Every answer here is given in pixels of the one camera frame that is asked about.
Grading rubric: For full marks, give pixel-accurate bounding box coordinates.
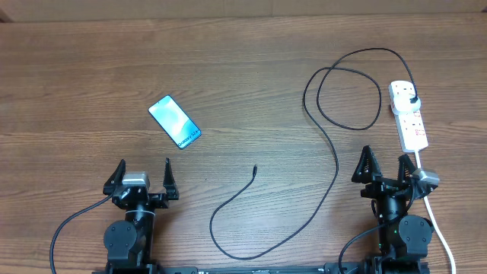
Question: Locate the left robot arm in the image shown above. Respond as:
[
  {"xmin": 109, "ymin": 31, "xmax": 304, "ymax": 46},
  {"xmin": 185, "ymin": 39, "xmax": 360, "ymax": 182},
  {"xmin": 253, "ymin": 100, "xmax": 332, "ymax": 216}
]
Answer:
[{"xmin": 103, "ymin": 159, "xmax": 179, "ymax": 273}]

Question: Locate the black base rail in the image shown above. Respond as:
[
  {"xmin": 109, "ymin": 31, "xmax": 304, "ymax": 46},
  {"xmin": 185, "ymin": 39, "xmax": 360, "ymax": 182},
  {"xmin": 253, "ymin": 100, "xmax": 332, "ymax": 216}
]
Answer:
[{"xmin": 92, "ymin": 262, "xmax": 431, "ymax": 274}]

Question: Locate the white power strip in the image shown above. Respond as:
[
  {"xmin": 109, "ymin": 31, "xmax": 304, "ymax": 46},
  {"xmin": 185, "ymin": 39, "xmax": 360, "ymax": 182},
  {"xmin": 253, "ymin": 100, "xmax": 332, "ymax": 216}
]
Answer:
[{"xmin": 388, "ymin": 81, "xmax": 428, "ymax": 153}]

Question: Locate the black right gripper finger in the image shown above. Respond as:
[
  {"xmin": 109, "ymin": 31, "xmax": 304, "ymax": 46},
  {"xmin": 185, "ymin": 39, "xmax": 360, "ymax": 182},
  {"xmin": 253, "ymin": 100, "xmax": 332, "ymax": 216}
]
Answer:
[
  {"xmin": 352, "ymin": 145, "xmax": 383, "ymax": 184},
  {"xmin": 397, "ymin": 154, "xmax": 416, "ymax": 181}
]

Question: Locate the black USB charging cable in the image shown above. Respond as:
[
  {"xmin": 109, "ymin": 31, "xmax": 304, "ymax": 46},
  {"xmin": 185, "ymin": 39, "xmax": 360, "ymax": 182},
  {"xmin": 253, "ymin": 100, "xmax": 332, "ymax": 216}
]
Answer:
[{"xmin": 208, "ymin": 47, "xmax": 421, "ymax": 262}]

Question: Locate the white charger plug adapter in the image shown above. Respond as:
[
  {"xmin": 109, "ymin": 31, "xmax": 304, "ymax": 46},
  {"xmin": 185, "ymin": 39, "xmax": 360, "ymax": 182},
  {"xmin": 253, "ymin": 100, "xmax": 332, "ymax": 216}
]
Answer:
[{"xmin": 391, "ymin": 93, "xmax": 422, "ymax": 115}]

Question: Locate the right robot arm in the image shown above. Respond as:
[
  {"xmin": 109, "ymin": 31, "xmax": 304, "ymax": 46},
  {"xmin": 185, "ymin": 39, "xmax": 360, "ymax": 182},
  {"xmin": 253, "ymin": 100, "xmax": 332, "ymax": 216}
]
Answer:
[{"xmin": 352, "ymin": 145, "xmax": 440, "ymax": 273}]

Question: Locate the white power strip cord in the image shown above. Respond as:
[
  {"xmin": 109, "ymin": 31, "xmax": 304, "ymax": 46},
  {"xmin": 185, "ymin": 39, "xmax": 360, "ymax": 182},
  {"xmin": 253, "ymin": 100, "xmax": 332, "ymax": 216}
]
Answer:
[{"xmin": 413, "ymin": 150, "xmax": 457, "ymax": 274}]

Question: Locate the blue Galaxy smartphone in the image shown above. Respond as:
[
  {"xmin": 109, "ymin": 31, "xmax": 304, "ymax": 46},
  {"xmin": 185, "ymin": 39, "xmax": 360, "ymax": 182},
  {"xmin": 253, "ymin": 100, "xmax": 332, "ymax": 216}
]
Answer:
[{"xmin": 148, "ymin": 95, "xmax": 202, "ymax": 149}]

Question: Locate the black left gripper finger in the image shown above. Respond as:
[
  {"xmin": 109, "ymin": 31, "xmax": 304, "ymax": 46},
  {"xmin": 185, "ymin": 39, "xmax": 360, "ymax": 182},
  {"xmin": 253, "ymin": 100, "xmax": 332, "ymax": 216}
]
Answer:
[
  {"xmin": 103, "ymin": 159, "xmax": 126, "ymax": 196},
  {"xmin": 163, "ymin": 158, "xmax": 180, "ymax": 200}
]

